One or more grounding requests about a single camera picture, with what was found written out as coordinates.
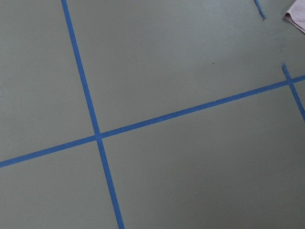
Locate pink Snoopy t-shirt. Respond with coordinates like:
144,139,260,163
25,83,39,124
284,0,305,33

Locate blue tape strip long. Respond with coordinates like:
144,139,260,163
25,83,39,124
61,0,125,229

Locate short blue tape piece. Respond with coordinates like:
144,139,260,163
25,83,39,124
282,63,305,121

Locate short blue tape stub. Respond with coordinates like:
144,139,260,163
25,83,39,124
254,0,266,20

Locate blue tape strip crossing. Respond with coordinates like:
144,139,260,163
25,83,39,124
0,75,305,167

